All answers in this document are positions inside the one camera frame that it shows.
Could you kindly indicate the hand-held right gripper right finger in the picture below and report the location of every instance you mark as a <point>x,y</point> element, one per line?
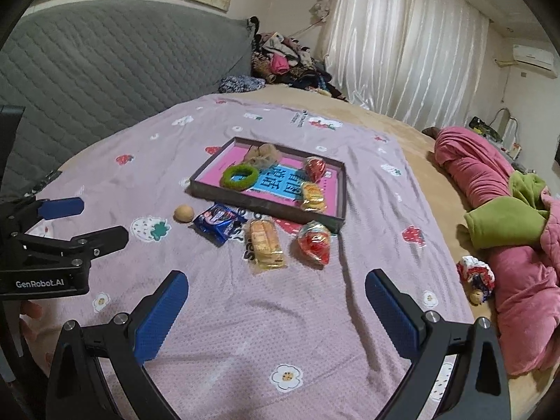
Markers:
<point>391,315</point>

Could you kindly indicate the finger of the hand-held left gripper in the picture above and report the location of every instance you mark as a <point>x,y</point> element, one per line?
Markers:
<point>100,238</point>
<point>61,208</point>

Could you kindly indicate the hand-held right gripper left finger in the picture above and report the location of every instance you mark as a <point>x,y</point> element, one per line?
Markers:
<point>159,315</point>

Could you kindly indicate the red egg toy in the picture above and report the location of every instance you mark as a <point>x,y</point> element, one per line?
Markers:
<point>315,168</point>
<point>315,243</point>

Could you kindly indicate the blue cookie packet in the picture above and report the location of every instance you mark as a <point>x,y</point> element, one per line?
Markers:
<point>216,223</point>

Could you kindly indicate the orange biscuit packet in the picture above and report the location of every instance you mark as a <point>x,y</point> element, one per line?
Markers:
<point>264,240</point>

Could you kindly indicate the yellow rice cracker packet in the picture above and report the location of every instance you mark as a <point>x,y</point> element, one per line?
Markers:
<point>313,197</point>

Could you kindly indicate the dark shallow cardboard box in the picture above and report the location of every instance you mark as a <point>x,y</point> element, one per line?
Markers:
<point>284,212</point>

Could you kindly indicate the beige mesh pouf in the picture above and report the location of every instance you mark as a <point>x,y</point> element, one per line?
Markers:
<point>262,155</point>

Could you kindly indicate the person's left hand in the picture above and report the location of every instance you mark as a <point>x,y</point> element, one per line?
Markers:
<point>33,311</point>

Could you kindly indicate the small tan round ball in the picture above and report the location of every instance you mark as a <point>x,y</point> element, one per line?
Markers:
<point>183,213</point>

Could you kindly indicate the small patterned doll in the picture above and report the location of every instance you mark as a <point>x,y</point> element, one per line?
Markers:
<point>474,273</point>

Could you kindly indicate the purple printed blanket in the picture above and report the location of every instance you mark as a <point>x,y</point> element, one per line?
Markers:
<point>262,323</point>

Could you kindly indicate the pink quilt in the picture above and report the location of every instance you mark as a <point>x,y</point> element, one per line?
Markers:
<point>516,293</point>

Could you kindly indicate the grey quilted headboard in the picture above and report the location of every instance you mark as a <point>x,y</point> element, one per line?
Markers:
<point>109,74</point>

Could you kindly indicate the green blanket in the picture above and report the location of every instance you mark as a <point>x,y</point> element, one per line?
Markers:
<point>503,223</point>

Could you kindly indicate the beige bed sheet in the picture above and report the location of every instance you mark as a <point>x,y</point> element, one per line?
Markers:
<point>415,140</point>

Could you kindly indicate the brown cloth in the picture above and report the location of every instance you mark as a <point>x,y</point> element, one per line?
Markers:
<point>432,132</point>

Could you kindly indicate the dark blue patterned cloth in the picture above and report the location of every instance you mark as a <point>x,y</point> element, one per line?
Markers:
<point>240,84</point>

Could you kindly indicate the black bag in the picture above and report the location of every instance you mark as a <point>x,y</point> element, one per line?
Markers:
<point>483,127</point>

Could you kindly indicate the white metal chair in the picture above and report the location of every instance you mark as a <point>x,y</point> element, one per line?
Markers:
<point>509,131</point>

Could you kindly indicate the pile of clothes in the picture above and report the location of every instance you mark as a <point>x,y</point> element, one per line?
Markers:
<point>288,63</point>

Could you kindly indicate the white curtain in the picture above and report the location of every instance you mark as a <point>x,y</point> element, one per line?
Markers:
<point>402,43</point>

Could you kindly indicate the white air conditioner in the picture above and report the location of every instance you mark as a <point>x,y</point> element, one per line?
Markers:
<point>531,56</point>

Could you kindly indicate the pale hanging ornament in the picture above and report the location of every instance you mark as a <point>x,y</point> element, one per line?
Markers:
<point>319,10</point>

